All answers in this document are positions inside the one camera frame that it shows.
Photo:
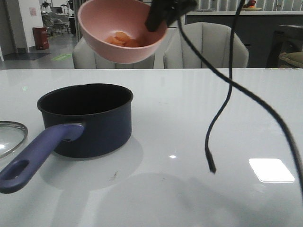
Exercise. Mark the left grey upholstered chair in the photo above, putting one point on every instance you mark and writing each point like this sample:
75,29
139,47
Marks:
85,58

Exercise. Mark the orange ham slices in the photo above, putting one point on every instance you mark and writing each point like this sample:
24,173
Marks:
122,39

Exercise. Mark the dark blue saucepan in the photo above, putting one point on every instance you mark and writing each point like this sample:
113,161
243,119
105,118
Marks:
81,121

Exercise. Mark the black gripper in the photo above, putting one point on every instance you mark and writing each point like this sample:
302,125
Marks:
168,11

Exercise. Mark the right grey upholstered chair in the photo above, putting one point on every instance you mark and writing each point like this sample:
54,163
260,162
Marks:
211,40

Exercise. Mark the fruit plate on counter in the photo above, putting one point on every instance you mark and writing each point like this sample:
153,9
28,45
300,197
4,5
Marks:
251,6

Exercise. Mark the glass lid blue knob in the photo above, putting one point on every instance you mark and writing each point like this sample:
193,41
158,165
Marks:
12,135

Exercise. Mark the olive sofa cushion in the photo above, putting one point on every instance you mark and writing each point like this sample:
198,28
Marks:
291,60

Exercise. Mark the pink plastic bowl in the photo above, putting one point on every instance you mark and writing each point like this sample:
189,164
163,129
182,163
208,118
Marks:
100,19

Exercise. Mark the grey upholstered chair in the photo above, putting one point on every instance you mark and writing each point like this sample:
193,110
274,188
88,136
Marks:
211,40
85,58

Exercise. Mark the red bin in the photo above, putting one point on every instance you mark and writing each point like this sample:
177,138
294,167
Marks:
40,38

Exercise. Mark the dark grey counter cabinet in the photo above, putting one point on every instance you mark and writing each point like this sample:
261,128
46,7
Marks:
256,29

